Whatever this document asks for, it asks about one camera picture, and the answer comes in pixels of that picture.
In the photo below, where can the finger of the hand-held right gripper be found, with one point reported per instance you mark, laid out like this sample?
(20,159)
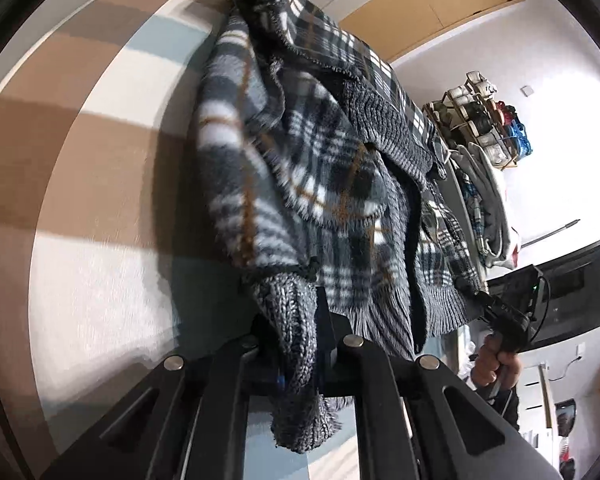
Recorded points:
(472,292)

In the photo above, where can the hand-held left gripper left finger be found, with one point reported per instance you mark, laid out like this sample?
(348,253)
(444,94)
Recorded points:
(220,385)

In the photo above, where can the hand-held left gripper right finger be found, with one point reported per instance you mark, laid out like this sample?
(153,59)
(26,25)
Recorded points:
(380,385)

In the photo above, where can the plaid fleece jacket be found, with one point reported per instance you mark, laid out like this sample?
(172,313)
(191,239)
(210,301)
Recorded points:
(300,170)

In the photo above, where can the person's right forearm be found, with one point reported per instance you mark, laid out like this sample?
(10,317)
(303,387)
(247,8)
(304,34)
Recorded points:
(507,405)

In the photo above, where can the grey folded clothes pile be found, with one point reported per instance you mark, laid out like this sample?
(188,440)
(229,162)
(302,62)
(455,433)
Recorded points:
(490,200)

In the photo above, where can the person's right hand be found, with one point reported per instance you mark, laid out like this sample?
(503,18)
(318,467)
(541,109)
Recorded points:
(487,365)

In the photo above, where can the wooden shoe rack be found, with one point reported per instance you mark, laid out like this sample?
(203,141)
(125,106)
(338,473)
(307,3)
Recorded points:
(485,125)

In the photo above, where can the wooden door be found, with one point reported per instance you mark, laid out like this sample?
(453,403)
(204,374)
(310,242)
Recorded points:
(430,20)

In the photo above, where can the wall light switch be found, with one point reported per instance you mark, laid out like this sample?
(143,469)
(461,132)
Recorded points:
(527,90)

